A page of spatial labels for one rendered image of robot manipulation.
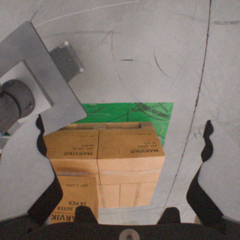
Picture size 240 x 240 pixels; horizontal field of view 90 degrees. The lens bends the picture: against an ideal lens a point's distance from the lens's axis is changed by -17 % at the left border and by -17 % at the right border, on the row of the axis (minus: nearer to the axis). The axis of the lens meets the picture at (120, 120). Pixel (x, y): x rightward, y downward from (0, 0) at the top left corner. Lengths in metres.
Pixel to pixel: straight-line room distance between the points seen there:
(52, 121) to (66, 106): 0.13
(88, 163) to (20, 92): 0.84
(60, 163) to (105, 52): 1.06
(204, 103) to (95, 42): 1.38
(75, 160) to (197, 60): 1.49
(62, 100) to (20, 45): 0.31
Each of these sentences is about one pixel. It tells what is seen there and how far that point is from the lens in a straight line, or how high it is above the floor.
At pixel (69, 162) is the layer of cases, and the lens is 1.31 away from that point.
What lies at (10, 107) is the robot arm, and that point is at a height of 0.91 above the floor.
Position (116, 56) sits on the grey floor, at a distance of 1.37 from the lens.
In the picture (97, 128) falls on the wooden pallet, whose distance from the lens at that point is 1.56.
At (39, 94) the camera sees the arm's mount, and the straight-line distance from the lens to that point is 0.69.
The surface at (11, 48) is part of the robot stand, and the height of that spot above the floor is 0.75.
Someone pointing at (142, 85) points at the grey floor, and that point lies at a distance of 1.48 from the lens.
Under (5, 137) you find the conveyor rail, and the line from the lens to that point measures 1.56.
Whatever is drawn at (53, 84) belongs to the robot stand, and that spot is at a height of 0.75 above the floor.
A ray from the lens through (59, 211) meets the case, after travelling 1.05.
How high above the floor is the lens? 1.35
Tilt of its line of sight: 56 degrees down
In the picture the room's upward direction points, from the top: 173 degrees clockwise
